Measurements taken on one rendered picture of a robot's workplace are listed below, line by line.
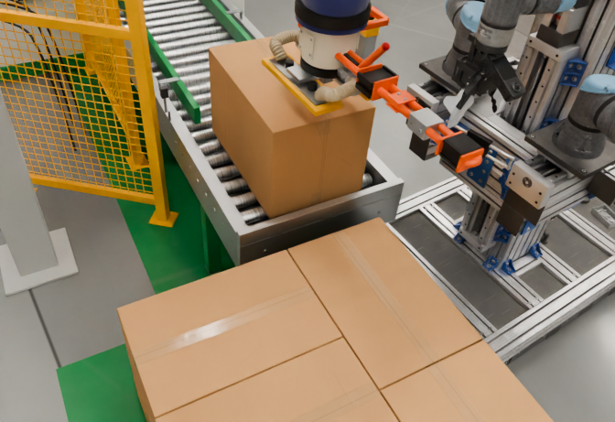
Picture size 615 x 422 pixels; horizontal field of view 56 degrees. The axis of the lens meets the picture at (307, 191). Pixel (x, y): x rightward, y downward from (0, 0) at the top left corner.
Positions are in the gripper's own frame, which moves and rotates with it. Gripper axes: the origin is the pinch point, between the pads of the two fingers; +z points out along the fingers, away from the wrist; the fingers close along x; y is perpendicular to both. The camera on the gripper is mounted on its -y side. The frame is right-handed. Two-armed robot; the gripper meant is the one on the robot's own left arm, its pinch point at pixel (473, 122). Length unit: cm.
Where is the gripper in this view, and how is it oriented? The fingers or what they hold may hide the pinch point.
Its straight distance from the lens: 141.8
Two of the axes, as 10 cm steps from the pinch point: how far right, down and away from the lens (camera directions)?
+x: -8.5, 3.1, -4.3
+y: -5.2, -6.0, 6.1
